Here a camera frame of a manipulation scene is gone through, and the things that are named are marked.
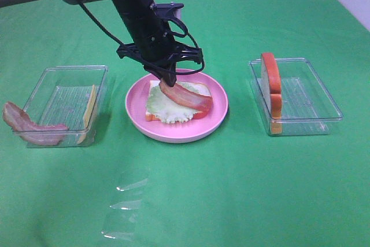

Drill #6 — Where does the white bread slice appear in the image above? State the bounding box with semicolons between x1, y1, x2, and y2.
145;79;214;123

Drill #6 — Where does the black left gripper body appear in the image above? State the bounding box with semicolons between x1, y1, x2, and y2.
113;0;204;69

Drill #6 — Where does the clear left plastic container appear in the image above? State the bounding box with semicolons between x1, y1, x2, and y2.
23;65;108;148

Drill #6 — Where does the green tablecloth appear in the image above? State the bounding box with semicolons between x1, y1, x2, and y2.
1;0;369;246

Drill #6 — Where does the clear plastic container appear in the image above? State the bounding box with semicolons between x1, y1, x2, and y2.
23;65;108;148
249;58;343;136

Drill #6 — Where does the clear right plastic container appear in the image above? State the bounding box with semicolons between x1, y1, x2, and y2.
249;58;343;136

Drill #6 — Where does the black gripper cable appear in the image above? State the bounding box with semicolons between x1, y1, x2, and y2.
76;0;205;75

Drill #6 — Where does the clear tape patch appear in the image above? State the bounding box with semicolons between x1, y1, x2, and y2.
98;167;149;246

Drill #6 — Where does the pink round plate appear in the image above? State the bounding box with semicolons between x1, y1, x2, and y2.
125;72;228;143

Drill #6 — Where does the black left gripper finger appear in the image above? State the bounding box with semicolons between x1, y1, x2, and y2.
163;62;177;87
144;65;171;85

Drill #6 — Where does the bacon strip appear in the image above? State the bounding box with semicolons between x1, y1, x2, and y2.
2;101;68;146
159;80;213;112

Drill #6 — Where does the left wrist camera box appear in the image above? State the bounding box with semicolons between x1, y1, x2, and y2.
154;2;184;23

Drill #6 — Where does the upright bread slice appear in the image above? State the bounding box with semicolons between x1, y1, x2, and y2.
261;53;282;135

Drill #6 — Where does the yellow cheese slice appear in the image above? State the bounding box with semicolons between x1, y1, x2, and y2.
77;84;97;145

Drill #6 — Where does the green lettuce leaf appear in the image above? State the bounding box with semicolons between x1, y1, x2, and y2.
145;80;208;124

